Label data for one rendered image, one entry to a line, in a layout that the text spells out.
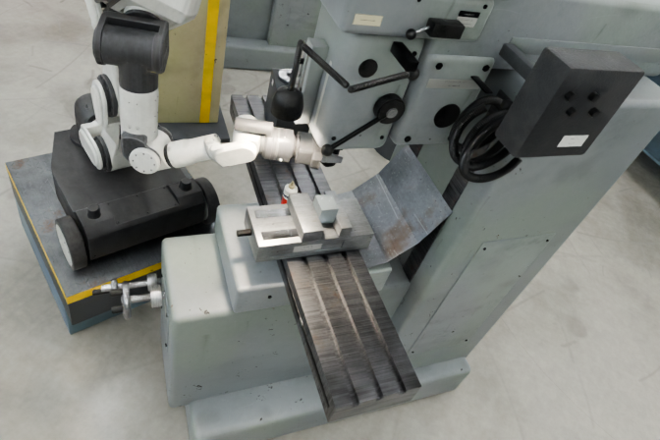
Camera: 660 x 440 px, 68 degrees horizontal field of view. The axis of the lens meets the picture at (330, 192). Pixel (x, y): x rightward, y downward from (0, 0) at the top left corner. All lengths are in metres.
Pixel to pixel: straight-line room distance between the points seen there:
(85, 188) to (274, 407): 1.10
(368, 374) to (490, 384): 1.42
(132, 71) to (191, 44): 1.81
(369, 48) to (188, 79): 2.20
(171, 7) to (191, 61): 1.84
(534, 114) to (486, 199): 0.44
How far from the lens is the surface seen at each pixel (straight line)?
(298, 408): 2.03
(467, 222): 1.46
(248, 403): 2.01
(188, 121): 3.35
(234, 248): 1.50
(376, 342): 1.32
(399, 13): 1.03
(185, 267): 1.60
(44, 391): 2.30
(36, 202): 2.33
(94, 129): 2.15
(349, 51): 1.06
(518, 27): 1.23
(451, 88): 1.21
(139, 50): 1.23
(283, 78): 1.75
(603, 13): 1.38
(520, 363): 2.80
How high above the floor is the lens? 2.04
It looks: 41 degrees down
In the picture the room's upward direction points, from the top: 18 degrees clockwise
